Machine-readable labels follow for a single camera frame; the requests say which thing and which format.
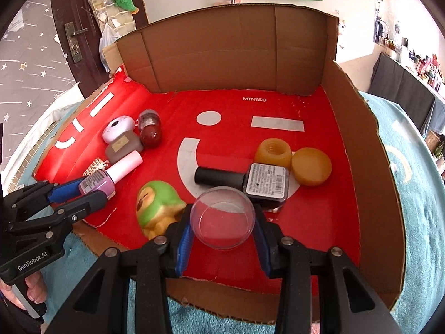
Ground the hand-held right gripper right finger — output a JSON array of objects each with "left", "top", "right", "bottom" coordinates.
[{"left": 253, "top": 205, "right": 404, "bottom": 334}]

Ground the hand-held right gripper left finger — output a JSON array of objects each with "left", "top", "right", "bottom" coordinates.
[{"left": 45, "top": 205, "right": 193, "bottom": 334}]

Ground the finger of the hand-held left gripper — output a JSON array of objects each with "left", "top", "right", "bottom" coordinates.
[
  {"left": 7, "top": 191, "right": 108, "bottom": 240},
  {"left": 9, "top": 178, "right": 86, "bottom": 213}
]

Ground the pink nail polish bottle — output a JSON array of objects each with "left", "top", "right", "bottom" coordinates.
[{"left": 78, "top": 151, "right": 143, "bottom": 200}]

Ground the gold studded cuff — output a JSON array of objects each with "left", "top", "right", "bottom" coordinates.
[{"left": 83, "top": 158, "right": 110, "bottom": 178}]

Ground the clear plastic cup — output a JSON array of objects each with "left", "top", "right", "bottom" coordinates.
[{"left": 189, "top": 187, "right": 256, "bottom": 250}]

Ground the green yellow toy figure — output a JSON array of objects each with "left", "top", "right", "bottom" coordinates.
[{"left": 135, "top": 180, "right": 186, "bottom": 240}]

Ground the brown square compact case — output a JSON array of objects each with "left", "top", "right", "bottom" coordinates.
[{"left": 105, "top": 131, "right": 144, "bottom": 163}]

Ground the dark nail polish bottle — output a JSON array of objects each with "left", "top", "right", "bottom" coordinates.
[{"left": 194, "top": 163, "right": 290, "bottom": 202}]

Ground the pink white round device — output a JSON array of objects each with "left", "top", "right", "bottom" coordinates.
[{"left": 102, "top": 116, "right": 135, "bottom": 144}]

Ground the orange round jar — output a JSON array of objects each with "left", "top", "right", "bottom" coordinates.
[{"left": 255, "top": 138, "right": 293, "bottom": 168}]

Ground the dark red round bottle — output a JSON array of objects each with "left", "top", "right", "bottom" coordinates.
[{"left": 138, "top": 109, "right": 162, "bottom": 148}]

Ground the orange round lid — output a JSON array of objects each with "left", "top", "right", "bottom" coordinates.
[{"left": 291, "top": 148, "right": 332, "bottom": 186}]

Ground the cardboard box with red lining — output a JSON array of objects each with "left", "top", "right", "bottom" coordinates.
[{"left": 33, "top": 5, "right": 408, "bottom": 322}]

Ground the person's left hand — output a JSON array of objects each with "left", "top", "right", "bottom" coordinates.
[{"left": 0, "top": 272, "right": 47, "bottom": 307}]

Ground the grey star print curtain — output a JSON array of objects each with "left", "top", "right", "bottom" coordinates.
[{"left": 0, "top": 0, "right": 82, "bottom": 181}]

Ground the white blue plastic bag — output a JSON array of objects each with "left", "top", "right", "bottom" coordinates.
[{"left": 99, "top": 24, "right": 120, "bottom": 73}]

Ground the dark brown door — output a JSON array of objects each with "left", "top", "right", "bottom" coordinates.
[{"left": 49, "top": 0, "right": 150, "bottom": 98}]

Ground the beige hanging organizer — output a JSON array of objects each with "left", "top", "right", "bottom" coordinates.
[{"left": 77, "top": 0, "right": 137, "bottom": 42}]

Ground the table with dark cloth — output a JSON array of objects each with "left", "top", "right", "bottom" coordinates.
[{"left": 369, "top": 53, "right": 445, "bottom": 136}]

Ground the row of small bottles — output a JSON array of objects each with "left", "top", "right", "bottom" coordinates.
[{"left": 407, "top": 50, "right": 445, "bottom": 93}]

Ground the metal door handle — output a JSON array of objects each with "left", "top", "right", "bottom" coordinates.
[{"left": 64, "top": 22, "right": 88, "bottom": 64}]

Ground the wall mirror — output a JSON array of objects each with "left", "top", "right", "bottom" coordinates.
[{"left": 374, "top": 5, "right": 400, "bottom": 46}]

